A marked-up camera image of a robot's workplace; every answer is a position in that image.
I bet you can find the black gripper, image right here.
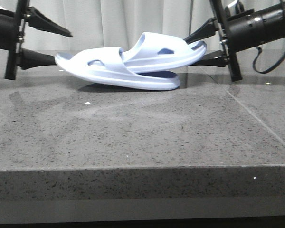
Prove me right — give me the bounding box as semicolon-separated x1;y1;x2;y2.
183;0;266;83

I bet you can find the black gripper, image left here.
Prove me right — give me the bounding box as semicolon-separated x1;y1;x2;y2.
0;0;72;80

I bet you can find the light blue slipper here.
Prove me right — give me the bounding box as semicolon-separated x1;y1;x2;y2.
120;32;207;73
55;47;180;91

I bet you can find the black cable, image right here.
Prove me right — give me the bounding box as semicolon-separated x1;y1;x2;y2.
252;35;285;74

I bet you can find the pale green curtain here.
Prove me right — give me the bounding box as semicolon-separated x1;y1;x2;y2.
0;0;285;52

